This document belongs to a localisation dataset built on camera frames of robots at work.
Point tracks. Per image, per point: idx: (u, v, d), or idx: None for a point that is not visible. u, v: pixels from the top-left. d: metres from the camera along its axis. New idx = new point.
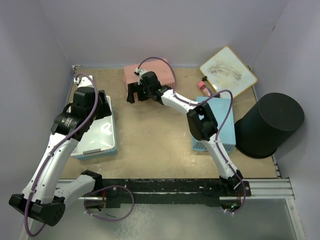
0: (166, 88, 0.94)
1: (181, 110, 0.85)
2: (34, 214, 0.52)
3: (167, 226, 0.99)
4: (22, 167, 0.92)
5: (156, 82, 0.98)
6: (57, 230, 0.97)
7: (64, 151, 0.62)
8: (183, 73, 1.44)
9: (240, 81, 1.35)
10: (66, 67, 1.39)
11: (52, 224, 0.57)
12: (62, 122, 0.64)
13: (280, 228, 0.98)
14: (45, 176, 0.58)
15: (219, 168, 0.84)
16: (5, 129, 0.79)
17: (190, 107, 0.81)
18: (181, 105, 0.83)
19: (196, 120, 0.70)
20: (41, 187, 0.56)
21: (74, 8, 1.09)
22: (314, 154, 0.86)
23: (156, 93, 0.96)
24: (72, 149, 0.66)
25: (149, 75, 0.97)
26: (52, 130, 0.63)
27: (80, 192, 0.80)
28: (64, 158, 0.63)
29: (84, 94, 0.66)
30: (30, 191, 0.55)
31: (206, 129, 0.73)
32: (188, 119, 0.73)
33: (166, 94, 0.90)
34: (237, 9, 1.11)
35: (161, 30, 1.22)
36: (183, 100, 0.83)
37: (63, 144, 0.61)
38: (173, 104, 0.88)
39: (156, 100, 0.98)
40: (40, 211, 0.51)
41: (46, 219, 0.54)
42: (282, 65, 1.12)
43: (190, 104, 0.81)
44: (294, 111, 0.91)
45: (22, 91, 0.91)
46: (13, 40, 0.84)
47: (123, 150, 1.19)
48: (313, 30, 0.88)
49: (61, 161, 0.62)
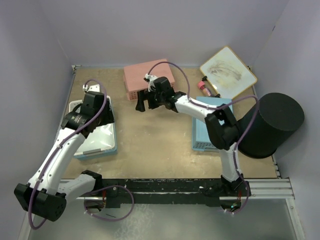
0: (179, 94, 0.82)
1: (198, 115, 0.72)
2: (38, 204, 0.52)
3: (167, 226, 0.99)
4: (21, 167, 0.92)
5: (169, 88, 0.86)
6: (57, 230, 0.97)
7: (72, 144, 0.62)
8: (182, 73, 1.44)
9: (239, 81, 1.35)
10: (66, 67, 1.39)
11: (54, 219, 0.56)
12: (72, 118, 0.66)
13: (280, 228, 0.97)
14: (53, 167, 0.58)
15: (225, 171, 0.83)
16: (5, 129, 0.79)
17: (208, 112, 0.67)
18: (198, 110, 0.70)
19: (215, 124, 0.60)
20: (48, 177, 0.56)
21: (74, 8, 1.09)
22: (314, 154, 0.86)
23: (170, 100, 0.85)
24: (79, 145, 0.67)
25: (161, 81, 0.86)
26: (62, 125, 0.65)
27: (80, 191, 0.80)
28: (71, 152, 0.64)
29: (95, 95, 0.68)
30: (37, 180, 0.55)
31: (228, 135, 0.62)
32: (206, 124, 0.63)
33: (180, 100, 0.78)
34: (237, 9, 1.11)
35: (161, 30, 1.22)
36: (200, 104, 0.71)
37: (71, 138, 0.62)
38: (188, 111, 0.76)
39: (169, 108, 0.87)
40: (45, 199, 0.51)
41: (49, 210, 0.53)
42: (283, 65, 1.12)
43: (208, 108, 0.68)
44: (294, 111, 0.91)
45: (22, 91, 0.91)
46: (13, 39, 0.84)
47: (123, 150, 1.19)
48: (313, 30, 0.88)
49: (69, 155, 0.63)
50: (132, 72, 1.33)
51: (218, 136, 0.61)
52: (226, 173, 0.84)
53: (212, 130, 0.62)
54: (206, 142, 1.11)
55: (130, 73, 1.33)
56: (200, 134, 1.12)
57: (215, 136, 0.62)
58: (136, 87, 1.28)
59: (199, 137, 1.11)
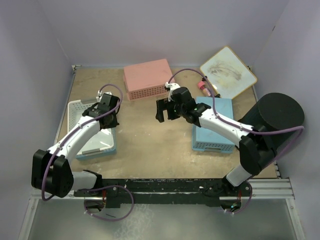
0: (203, 106, 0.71)
1: (227, 134, 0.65)
2: (54, 171, 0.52)
3: (167, 226, 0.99)
4: (21, 167, 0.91)
5: (191, 99, 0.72)
6: (57, 230, 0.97)
7: (90, 128, 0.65)
8: (182, 73, 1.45)
9: (240, 81, 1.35)
10: (66, 67, 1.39)
11: (60, 195, 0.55)
12: (91, 111, 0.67)
13: (280, 228, 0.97)
14: (72, 141, 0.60)
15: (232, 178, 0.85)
16: (5, 129, 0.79)
17: (243, 134, 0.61)
18: (229, 130, 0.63)
19: (252, 150, 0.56)
20: (68, 147, 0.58)
21: (74, 8, 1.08)
22: (314, 154, 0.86)
23: (192, 113, 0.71)
24: (92, 132, 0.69)
25: (181, 91, 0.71)
26: (83, 113, 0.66)
27: (79, 187, 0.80)
28: (87, 135, 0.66)
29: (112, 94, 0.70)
30: (57, 146, 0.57)
31: (263, 160, 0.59)
32: (240, 148, 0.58)
33: (205, 115, 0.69)
34: (237, 9, 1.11)
35: (161, 30, 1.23)
36: (232, 122, 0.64)
37: (92, 122, 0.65)
38: (216, 128, 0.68)
39: (191, 121, 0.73)
40: (62, 165, 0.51)
41: (61, 180, 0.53)
42: (283, 66, 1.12)
43: (242, 128, 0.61)
44: (294, 111, 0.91)
45: (22, 91, 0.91)
46: (13, 40, 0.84)
47: (124, 150, 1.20)
48: (313, 30, 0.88)
49: (84, 137, 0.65)
50: (133, 72, 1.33)
51: (253, 162, 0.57)
52: (232, 178, 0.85)
53: (246, 154, 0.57)
54: (206, 143, 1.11)
55: (132, 73, 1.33)
56: (200, 134, 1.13)
57: (247, 159, 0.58)
58: (138, 87, 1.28)
59: (199, 137, 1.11)
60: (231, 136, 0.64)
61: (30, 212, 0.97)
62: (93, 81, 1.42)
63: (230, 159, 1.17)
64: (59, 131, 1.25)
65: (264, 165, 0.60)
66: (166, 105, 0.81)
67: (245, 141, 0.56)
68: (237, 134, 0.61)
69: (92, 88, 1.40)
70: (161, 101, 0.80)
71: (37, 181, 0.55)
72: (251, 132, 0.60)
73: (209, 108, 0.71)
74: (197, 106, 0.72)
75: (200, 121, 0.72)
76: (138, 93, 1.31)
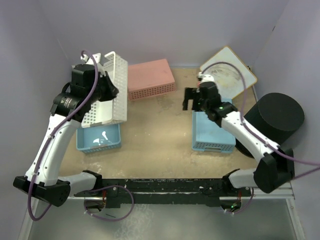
0: (229, 106, 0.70)
1: (249, 146, 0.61)
2: (38, 195, 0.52)
3: (167, 226, 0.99)
4: (21, 167, 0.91)
5: (216, 96, 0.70)
6: (57, 230, 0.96)
7: (64, 133, 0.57)
8: (182, 73, 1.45)
9: (240, 81, 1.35)
10: (66, 67, 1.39)
11: (58, 204, 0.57)
12: (62, 102, 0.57)
13: (280, 228, 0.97)
14: (48, 158, 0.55)
15: (237, 183, 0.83)
16: (4, 129, 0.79)
17: (266, 151, 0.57)
18: (253, 142, 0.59)
19: (272, 169, 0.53)
20: (44, 170, 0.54)
21: (74, 8, 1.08)
22: (314, 154, 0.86)
23: (215, 111, 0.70)
24: (73, 130, 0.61)
25: (208, 85, 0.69)
26: (52, 112, 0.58)
27: (79, 188, 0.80)
28: (66, 138, 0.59)
29: (83, 72, 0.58)
30: (33, 174, 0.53)
31: (281, 182, 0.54)
32: (260, 165, 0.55)
33: (231, 117, 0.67)
34: (237, 9, 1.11)
35: (161, 30, 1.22)
36: (257, 135, 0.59)
37: (63, 126, 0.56)
38: (238, 135, 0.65)
39: (213, 119, 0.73)
40: (44, 192, 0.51)
41: (51, 198, 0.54)
42: (283, 66, 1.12)
43: (266, 145, 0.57)
44: (295, 111, 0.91)
45: (22, 91, 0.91)
46: (13, 39, 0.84)
47: (124, 149, 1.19)
48: (313, 30, 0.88)
49: (64, 142, 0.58)
50: (133, 72, 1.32)
51: (270, 181, 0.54)
52: (234, 180, 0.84)
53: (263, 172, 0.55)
54: (206, 143, 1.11)
55: (131, 72, 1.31)
56: (200, 134, 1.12)
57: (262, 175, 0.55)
58: (138, 86, 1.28)
59: (199, 137, 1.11)
60: (252, 149, 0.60)
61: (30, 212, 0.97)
62: None
63: (230, 159, 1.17)
64: None
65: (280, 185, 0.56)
66: (193, 94, 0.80)
67: (267, 159, 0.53)
68: (260, 149, 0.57)
69: None
70: (189, 91, 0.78)
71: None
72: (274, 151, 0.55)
73: (234, 110, 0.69)
74: (223, 105, 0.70)
75: (222, 121, 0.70)
76: (138, 93, 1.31)
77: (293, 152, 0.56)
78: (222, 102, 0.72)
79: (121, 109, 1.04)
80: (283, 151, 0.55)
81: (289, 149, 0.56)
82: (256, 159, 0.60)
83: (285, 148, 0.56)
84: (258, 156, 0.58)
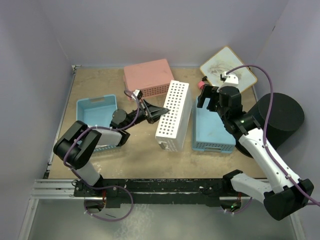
0: (252, 119, 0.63)
1: (267, 171, 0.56)
2: (88, 137, 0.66)
3: (167, 226, 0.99)
4: (20, 167, 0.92)
5: (239, 105, 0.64)
6: (57, 230, 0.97)
7: (113, 135, 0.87)
8: (183, 73, 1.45)
9: (240, 81, 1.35)
10: (66, 68, 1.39)
11: (75, 162, 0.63)
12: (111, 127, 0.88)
13: (279, 228, 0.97)
14: (105, 131, 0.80)
15: (240, 188, 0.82)
16: (4, 129, 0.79)
17: (285, 183, 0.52)
18: (273, 170, 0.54)
19: (287, 204, 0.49)
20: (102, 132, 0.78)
21: (74, 8, 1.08)
22: (315, 154, 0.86)
23: (235, 123, 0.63)
24: (113, 140, 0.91)
25: (232, 93, 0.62)
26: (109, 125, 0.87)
27: (86, 176, 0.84)
28: (109, 140, 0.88)
29: (118, 123, 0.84)
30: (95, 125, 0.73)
31: (289, 212, 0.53)
32: (275, 195, 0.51)
33: (252, 136, 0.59)
34: (237, 9, 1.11)
35: (161, 31, 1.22)
36: (279, 162, 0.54)
37: (116, 133, 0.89)
38: (256, 155, 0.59)
39: (231, 131, 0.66)
40: (96, 136, 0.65)
41: (86, 148, 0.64)
42: (283, 65, 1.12)
43: (288, 177, 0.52)
44: (294, 111, 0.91)
45: (22, 91, 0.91)
46: (14, 40, 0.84)
47: (124, 149, 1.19)
48: (314, 29, 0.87)
49: (109, 138, 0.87)
50: (134, 72, 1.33)
51: (280, 211, 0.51)
52: (235, 183, 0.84)
53: (276, 202, 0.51)
54: (206, 143, 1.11)
55: (132, 73, 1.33)
56: (200, 134, 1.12)
57: (276, 204, 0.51)
58: (138, 86, 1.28)
59: (199, 138, 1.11)
60: (269, 175, 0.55)
61: (30, 212, 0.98)
62: (93, 81, 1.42)
63: (230, 159, 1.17)
64: (59, 131, 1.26)
65: (290, 213, 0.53)
66: (212, 93, 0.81)
67: (287, 194, 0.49)
68: (280, 181, 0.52)
69: (92, 88, 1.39)
70: (209, 88, 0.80)
71: (62, 145, 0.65)
72: (296, 187, 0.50)
73: (257, 127, 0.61)
74: (245, 118, 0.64)
75: (241, 136, 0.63)
76: None
77: (312, 186, 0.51)
78: (244, 115, 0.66)
79: (169, 127, 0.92)
80: (304, 187, 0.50)
81: (310, 184, 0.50)
82: (273, 188, 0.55)
83: (307, 182, 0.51)
84: (276, 186, 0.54)
